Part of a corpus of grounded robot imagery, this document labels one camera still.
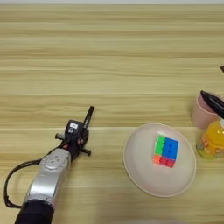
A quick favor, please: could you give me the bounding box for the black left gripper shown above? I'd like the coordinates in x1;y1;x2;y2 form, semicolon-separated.
54;128;92;161

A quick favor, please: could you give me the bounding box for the black marker pen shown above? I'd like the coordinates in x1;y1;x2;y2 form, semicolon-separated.
82;105;95;133

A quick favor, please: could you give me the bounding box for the orange juice bottle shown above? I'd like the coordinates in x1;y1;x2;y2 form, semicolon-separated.
195;119;224;161

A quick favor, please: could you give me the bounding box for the pink plastic cup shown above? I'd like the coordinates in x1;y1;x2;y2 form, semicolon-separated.
191;92;224;131

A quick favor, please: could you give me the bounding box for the left gripper's labelled black box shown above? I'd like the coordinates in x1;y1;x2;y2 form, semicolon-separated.
65;119;85;138

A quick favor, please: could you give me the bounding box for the colourful puzzle cube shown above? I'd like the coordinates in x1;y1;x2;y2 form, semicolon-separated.
151;134;180;169

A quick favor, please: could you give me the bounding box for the pale pink round plate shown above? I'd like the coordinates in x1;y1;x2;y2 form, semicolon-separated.
122;122;198;199

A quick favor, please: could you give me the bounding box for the left arm's black cable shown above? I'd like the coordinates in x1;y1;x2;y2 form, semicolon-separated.
3;148;64;210

